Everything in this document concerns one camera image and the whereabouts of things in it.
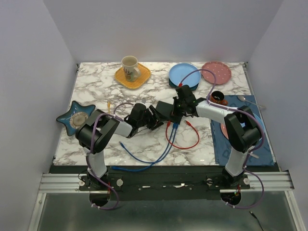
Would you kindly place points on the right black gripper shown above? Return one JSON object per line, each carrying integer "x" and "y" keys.
{"x": 176, "y": 112}

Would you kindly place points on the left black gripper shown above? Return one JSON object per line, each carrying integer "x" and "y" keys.
{"x": 155, "y": 119}

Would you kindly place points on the black network switch box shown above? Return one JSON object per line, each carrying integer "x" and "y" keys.
{"x": 165, "y": 112}

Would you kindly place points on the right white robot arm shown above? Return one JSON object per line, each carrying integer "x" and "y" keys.
{"x": 244, "y": 131}

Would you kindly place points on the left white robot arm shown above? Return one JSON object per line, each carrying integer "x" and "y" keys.
{"x": 95, "y": 133}

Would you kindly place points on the dark teal plate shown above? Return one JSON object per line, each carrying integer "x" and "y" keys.
{"x": 193, "y": 84}

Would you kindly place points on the brown orange cup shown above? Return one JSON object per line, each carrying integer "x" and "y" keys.
{"x": 218, "y": 97}

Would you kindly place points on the pink plate under blue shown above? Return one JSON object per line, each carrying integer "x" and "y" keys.
{"x": 224, "y": 131}

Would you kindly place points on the yellow woven coaster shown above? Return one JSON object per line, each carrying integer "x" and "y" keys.
{"x": 121, "y": 78}

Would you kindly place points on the cream floral mug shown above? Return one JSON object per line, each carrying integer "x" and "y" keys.
{"x": 130, "y": 67}

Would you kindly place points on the pink dotted plate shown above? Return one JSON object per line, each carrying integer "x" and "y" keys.
{"x": 222, "y": 72}

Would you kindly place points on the metal spoon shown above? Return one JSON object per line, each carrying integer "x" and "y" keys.
{"x": 243, "y": 99}

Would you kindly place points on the blue star-shaped dish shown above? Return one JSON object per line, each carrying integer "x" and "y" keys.
{"x": 75, "y": 117}

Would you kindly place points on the light blue plate on mat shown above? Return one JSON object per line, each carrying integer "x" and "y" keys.
{"x": 258, "y": 119}

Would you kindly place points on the blue cloth placemat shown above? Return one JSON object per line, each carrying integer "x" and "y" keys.
{"x": 222, "y": 147}

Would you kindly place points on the black mounting base plate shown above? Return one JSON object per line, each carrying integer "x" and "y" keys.
{"x": 163, "y": 183}

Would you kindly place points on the aluminium rail frame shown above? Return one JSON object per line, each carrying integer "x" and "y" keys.
{"x": 63, "y": 207}

